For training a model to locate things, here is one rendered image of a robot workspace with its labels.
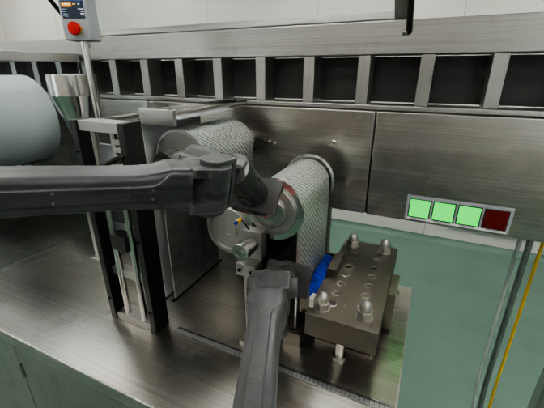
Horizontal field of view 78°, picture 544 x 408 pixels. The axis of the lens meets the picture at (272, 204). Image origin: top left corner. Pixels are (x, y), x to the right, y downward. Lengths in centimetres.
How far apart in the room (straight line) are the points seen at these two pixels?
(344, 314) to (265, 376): 40
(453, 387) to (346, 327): 147
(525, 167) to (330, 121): 49
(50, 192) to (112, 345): 62
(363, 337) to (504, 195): 51
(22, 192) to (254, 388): 33
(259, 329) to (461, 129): 70
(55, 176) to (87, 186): 3
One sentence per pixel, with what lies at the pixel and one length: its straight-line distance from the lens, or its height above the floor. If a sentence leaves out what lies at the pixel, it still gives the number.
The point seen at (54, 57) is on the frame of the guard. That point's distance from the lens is 152.
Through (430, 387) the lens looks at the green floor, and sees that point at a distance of 216.
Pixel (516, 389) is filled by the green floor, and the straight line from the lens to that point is 236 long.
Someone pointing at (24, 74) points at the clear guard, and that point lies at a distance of 147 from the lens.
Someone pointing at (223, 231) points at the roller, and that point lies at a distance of 84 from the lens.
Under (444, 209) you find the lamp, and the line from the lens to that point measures 101.
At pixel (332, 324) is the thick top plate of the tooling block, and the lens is 79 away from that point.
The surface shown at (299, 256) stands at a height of 114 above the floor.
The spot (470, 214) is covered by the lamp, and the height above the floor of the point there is 119.
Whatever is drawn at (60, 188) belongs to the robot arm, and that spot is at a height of 142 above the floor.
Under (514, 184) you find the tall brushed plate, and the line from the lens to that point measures 101.
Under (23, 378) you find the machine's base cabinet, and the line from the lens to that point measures 137.
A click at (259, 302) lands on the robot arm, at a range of 53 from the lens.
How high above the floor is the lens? 154
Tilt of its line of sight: 22 degrees down
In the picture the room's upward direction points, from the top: straight up
